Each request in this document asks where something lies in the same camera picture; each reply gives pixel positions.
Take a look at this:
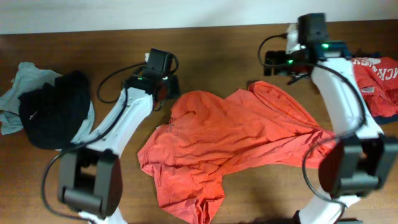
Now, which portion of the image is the orange t-shirt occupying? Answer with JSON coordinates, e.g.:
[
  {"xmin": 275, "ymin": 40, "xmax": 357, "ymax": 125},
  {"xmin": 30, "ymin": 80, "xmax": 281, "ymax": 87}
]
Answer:
[{"xmin": 137, "ymin": 81, "xmax": 334, "ymax": 223}]

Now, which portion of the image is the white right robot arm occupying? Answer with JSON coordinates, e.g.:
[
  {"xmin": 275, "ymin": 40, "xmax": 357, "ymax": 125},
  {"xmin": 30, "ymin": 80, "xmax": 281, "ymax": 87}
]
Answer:
[{"xmin": 259, "ymin": 40, "xmax": 397, "ymax": 223}]

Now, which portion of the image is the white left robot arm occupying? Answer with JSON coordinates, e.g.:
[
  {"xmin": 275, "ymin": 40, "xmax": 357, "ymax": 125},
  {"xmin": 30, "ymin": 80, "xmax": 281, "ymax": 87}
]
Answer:
[{"xmin": 58, "ymin": 75, "xmax": 180, "ymax": 223}]

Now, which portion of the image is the navy blue garment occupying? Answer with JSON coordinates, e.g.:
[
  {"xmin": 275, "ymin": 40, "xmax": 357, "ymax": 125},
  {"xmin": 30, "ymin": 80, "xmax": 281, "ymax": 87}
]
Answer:
[{"xmin": 353, "ymin": 51, "xmax": 398, "ymax": 125}]

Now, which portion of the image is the red printed t-shirt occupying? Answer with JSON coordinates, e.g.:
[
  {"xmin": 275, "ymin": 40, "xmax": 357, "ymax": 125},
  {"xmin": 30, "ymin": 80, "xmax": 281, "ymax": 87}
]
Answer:
[{"xmin": 351, "ymin": 56, "xmax": 398, "ymax": 118}]

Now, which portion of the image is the black garment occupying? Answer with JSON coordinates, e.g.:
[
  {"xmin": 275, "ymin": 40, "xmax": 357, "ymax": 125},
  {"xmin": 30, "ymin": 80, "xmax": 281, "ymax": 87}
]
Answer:
[{"xmin": 19, "ymin": 70, "xmax": 91, "ymax": 150}]

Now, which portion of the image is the grey garment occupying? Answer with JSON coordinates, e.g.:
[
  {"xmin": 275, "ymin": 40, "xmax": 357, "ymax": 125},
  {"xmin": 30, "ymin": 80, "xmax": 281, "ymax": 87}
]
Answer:
[{"xmin": 1, "ymin": 62, "xmax": 95, "ymax": 150}]

